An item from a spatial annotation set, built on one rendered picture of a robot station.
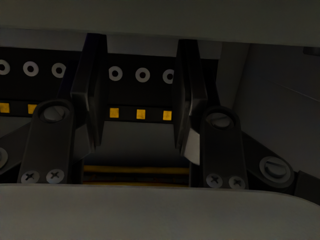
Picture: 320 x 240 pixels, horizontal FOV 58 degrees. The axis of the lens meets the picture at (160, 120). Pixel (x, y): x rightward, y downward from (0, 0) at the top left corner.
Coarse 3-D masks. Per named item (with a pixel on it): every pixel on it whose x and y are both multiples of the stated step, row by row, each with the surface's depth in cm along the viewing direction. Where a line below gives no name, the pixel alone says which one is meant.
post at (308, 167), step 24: (240, 96) 26; (264, 96) 21; (288, 96) 17; (240, 120) 25; (264, 120) 20; (288, 120) 17; (312, 120) 15; (264, 144) 20; (288, 144) 17; (312, 144) 15; (312, 168) 14
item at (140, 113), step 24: (0, 48) 21; (24, 48) 21; (24, 72) 21; (48, 72) 21; (216, 72) 22; (0, 96) 22; (24, 96) 22; (48, 96) 22; (120, 96) 22; (144, 96) 22; (168, 96) 22; (120, 120) 23; (144, 120) 23; (168, 120) 23
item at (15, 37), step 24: (48, 48) 20; (72, 48) 20; (120, 48) 20; (144, 48) 21; (168, 48) 21; (216, 48) 21; (264, 48) 20; (288, 48) 17; (312, 48) 11; (264, 72) 20; (288, 72) 17; (312, 72) 14; (312, 96) 14
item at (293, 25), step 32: (0, 0) 7; (32, 0) 7; (64, 0) 7; (96, 0) 7; (128, 0) 7; (160, 0) 7; (192, 0) 7; (224, 0) 7; (256, 0) 7; (288, 0) 7; (96, 32) 7; (128, 32) 7; (160, 32) 7; (192, 32) 7; (224, 32) 7; (256, 32) 7; (288, 32) 8
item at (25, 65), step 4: (24, 64) 21; (28, 64) 21; (32, 64) 21; (36, 64) 21; (24, 68) 21; (28, 68) 21; (32, 68) 21; (36, 68) 21; (28, 72) 21; (32, 72) 21; (36, 72) 21
